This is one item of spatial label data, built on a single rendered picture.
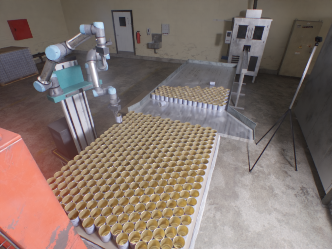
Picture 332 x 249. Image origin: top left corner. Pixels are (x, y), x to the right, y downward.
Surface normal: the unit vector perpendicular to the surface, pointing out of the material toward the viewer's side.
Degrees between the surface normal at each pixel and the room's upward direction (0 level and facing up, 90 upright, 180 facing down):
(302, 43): 90
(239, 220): 0
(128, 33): 90
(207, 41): 90
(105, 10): 90
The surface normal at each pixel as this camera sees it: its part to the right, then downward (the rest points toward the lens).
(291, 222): 0.00, -0.83
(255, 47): -0.37, 0.52
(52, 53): -0.08, 0.48
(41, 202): 0.93, 0.21
